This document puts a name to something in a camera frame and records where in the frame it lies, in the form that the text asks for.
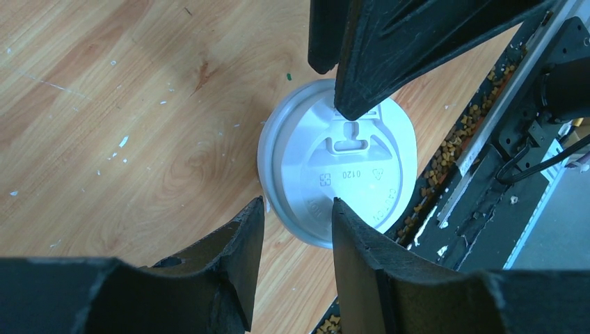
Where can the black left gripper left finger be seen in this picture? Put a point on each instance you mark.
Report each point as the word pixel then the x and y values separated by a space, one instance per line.
pixel 208 287

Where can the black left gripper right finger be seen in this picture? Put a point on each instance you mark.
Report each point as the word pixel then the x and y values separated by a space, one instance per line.
pixel 384 288

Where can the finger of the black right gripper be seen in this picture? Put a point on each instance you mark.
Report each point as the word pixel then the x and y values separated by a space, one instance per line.
pixel 387 44
pixel 326 32

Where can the white coffee cup lid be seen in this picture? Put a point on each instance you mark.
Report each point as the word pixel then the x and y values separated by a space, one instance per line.
pixel 309 154

